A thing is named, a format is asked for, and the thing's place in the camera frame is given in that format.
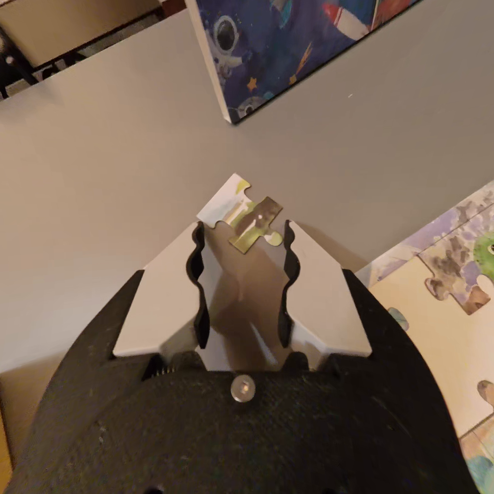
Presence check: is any tan chair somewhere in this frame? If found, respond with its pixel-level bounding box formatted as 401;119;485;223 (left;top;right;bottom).
0;0;164;100

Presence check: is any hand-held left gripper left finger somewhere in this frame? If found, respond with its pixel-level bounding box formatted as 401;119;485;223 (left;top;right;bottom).
112;221;211;366

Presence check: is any printed jigsaw puzzle box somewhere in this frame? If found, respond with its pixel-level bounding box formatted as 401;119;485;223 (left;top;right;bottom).
185;0;421;125

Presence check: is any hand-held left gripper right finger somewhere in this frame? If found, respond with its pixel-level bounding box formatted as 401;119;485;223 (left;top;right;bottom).
278;219;373;368

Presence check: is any white and green puzzle piece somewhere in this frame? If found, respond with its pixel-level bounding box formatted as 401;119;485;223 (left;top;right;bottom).
197;173;283;254

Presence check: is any dinosaur jigsaw puzzle board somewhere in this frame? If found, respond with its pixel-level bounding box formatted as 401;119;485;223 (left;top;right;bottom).
354;181;494;494

